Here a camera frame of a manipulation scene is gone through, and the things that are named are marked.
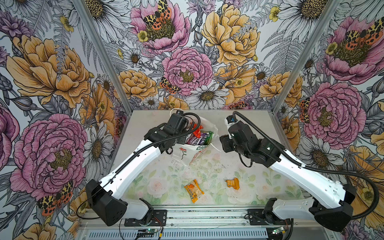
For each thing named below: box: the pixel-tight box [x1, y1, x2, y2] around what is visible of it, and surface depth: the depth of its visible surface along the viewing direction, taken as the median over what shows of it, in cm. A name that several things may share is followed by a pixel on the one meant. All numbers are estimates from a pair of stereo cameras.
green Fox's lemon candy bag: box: [203, 131, 214, 146], surface depth 85 cm
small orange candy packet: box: [225, 177, 240, 190], surface depth 86 cm
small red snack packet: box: [192, 123, 204, 138], surface depth 85 cm
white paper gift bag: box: [172, 117, 221, 167], surface depth 83 cm
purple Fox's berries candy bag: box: [185, 132, 208, 146], surface depth 83 cm
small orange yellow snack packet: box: [184, 179, 205, 204], surface depth 83 cm
